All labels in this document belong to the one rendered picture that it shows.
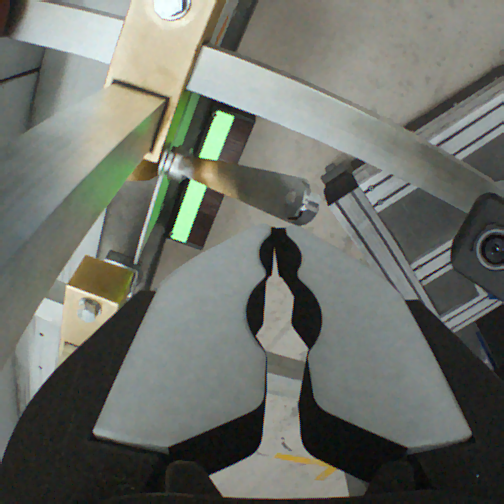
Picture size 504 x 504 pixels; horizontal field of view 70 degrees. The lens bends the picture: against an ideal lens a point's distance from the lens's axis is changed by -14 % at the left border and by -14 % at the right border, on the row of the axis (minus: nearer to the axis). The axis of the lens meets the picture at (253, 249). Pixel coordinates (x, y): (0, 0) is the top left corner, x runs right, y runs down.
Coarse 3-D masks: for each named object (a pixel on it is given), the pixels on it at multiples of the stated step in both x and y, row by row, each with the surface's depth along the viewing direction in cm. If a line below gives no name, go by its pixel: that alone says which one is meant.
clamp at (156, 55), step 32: (192, 0) 20; (224, 0) 23; (128, 32) 21; (160, 32) 21; (192, 32) 21; (128, 64) 22; (160, 64) 22; (192, 64) 22; (160, 96) 23; (160, 128) 24; (160, 160) 28
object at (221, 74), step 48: (48, 0) 22; (96, 48) 23; (240, 96) 24; (288, 96) 24; (336, 96) 26; (336, 144) 26; (384, 144) 26; (432, 144) 28; (432, 192) 27; (480, 192) 27
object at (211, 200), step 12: (240, 120) 41; (240, 132) 41; (228, 144) 42; (240, 144) 42; (228, 156) 43; (216, 192) 45; (204, 204) 46; (216, 204) 46; (204, 216) 47; (192, 228) 47; (204, 228) 47; (192, 240) 48
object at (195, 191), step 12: (216, 120) 41; (228, 120) 41; (216, 132) 41; (204, 144) 42; (216, 144) 42; (204, 156) 43; (216, 156) 43; (192, 180) 44; (192, 192) 45; (192, 204) 46; (180, 216) 47; (192, 216) 47; (180, 228) 47; (180, 240) 48
